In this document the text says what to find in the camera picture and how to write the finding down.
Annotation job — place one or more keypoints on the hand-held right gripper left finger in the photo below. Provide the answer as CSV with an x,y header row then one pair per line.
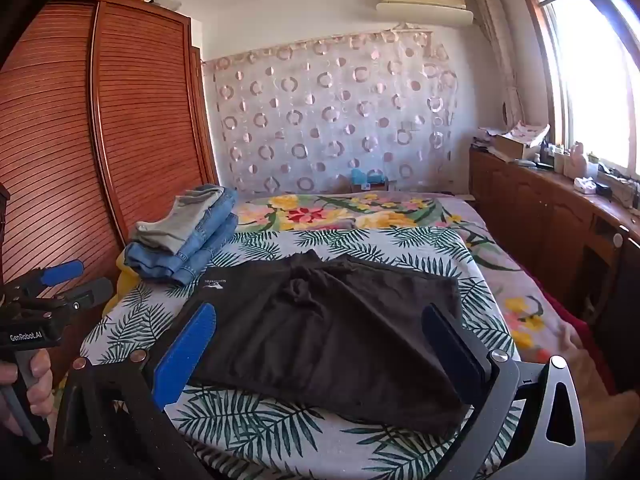
x,y
184,357

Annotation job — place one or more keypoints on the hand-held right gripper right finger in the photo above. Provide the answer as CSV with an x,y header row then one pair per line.
x,y
442,344

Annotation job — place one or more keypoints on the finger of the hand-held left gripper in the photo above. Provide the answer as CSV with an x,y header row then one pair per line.
x,y
62,272
92,292

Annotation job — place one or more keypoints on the black pants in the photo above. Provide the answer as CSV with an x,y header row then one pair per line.
x,y
325,335

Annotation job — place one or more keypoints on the grey-green folded pants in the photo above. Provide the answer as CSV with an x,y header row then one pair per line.
x,y
175,225

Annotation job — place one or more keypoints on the person's left hand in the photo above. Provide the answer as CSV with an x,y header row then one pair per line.
x,y
42,385

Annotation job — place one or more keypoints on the yellow cloth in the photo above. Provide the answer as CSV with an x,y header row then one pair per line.
x,y
124,267

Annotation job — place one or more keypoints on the folded blue jeans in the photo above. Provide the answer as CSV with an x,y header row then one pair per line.
x,y
220,215
175,265

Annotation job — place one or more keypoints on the leaf print blanket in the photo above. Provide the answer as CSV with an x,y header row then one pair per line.
x,y
280,425

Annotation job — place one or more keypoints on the red cloth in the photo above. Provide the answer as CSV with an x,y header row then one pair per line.
x,y
575,330

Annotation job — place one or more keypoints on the floral bed sheet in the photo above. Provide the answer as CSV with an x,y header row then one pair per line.
x,y
380,210

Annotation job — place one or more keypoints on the wooden sideboard cabinet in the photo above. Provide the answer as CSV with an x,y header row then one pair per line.
x,y
550,220

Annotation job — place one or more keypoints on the wooden slatted wardrobe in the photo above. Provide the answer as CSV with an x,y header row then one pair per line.
x,y
125,110

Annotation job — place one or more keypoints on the blue plastic item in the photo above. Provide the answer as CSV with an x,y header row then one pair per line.
x,y
367,180

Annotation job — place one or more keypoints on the small white box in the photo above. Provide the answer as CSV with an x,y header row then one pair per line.
x,y
584,185

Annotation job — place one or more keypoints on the pink bottle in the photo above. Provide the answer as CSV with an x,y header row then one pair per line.
x,y
576,160

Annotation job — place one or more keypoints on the circle pattern curtain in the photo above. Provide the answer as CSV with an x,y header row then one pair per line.
x,y
325,110

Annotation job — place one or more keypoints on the grey box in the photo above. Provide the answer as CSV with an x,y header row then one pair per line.
x,y
165,2

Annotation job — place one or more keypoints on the bunched white curtain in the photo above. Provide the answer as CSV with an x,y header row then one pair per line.
x,y
497,50

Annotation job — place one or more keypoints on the white air conditioner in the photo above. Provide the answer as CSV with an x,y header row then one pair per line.
x,y
425,2

